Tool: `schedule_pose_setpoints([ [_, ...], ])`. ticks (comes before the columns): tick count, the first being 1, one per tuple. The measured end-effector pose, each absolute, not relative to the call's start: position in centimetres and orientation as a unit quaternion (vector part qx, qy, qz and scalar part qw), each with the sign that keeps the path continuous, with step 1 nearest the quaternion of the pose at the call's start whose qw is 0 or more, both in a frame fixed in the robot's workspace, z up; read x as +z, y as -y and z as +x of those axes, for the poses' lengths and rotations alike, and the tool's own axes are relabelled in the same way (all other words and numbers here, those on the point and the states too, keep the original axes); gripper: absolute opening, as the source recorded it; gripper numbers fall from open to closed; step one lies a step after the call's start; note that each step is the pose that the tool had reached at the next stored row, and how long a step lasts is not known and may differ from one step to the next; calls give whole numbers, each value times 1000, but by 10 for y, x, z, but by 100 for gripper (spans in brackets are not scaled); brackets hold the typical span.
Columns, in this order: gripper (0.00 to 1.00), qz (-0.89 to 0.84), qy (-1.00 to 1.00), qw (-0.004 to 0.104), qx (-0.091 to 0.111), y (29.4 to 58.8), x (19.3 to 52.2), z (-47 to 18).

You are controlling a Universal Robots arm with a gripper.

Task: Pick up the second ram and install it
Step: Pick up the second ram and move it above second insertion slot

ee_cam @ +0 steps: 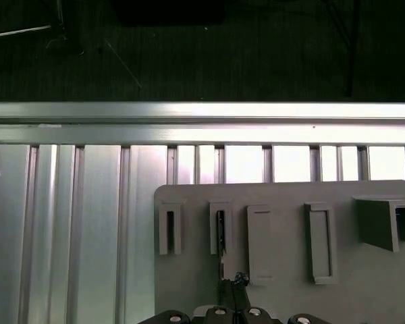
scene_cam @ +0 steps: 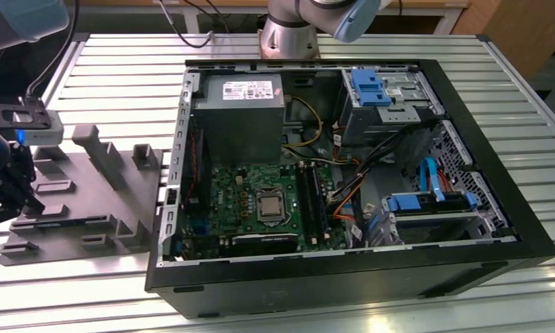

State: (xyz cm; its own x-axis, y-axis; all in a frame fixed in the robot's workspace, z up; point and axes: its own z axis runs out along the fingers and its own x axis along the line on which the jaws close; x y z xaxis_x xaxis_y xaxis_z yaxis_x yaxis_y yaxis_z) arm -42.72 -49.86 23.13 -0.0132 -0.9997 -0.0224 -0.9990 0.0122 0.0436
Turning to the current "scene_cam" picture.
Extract orange wire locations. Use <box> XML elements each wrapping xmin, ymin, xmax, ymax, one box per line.
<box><xmin>331</xmin><ymin>192</ymin><xmax>358</xmax><ymax>223</ymax></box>

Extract black cable bundle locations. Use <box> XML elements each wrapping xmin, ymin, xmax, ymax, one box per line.
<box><xmin>327</xmin><ymin>119</ymin><xmax>439</xmax><ymax>205</ymax></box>

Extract CPU socket metal cover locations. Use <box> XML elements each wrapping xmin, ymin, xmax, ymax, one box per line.
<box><xmin>255</xmin><ymin>187</ymin><xmax>291</xmax><ymax>228</ymax></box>

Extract blue drive latch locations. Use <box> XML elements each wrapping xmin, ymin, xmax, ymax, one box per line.
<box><xmin>350</xmin><ymin>69</ymin><xmax>394</xmax><ymax>107</ymax></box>

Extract grey parts rack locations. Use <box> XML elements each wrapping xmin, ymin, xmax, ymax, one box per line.
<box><xmin>0</xmin><ymin>123</ymin><xmax>171</xmax><ymax>267</ymax></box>

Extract blue flat data wire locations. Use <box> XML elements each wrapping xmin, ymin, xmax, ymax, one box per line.
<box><xmin>418</xmin><ymin>157</ymin><xmax>448</xmax><ymax>203</ymax></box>

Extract grey cable silver connector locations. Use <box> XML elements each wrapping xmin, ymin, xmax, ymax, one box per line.
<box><xmin>156</xmin><ymin>0</ymin><xmax>215</xmax><ymax>48</ymax></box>

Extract yellow power wires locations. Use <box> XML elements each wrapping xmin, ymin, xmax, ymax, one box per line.
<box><xmin>280</xmin><ymin>96</ymin><xmax>324</xmax><ymax>152</ymax></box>

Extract grey power supply unit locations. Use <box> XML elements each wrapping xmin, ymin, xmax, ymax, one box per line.
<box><xmin>192</xmin><ymin>71</ymin><xmax>288</xmax><ymax>167</ymax></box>

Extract silver CPU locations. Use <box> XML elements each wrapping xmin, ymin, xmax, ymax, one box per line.
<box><xmin>260</xmin><ymin>198</ymin><xmax>284</xmax><ymax>216</ymax></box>

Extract green motherboard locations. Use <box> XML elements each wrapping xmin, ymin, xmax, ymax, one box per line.
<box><xmin>180</xmin><ymin>162</ymin><xmax>352</xmax><ymax>259</ymax></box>

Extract white frame wooden desk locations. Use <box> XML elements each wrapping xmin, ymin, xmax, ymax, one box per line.
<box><xmin>68</xmin><ymin>0</ymin><xmax>472</xmax><ymax>35</ymax></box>

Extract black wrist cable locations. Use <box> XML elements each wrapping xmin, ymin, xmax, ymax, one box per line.
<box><xmin>25</xmin><ymin>0</ymin><xmax>83</xmax><ymax>105</ymax></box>

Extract black graphics card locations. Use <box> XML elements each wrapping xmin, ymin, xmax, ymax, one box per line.
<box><xmin>228</xmin><ymin>231</ymin><xmax>302</xmax><ymax>258</ymax></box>

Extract hard disk in blue carrier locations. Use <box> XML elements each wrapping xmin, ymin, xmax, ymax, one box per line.
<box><xmin>382</xmin><ymin>192</ymin><xmax>482</xmax><ymax>223</ymax></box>

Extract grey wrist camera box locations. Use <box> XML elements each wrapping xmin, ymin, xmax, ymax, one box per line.
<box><xmin>16</xmin><ymin>110</ymin><xmax>67</xmax><ymax>147</ymax></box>

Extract wooden cabinet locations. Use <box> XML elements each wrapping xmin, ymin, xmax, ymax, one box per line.
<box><xmin>451</xmin><ymin>0</ymin><xmax>555</xmax><ymax>79</ymax></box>

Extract black PC case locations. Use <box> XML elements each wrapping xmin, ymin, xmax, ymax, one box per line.
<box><xmin>145</xmin><ymin>58</ymin><xmax>555</xmax><ymax>318</ymax></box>

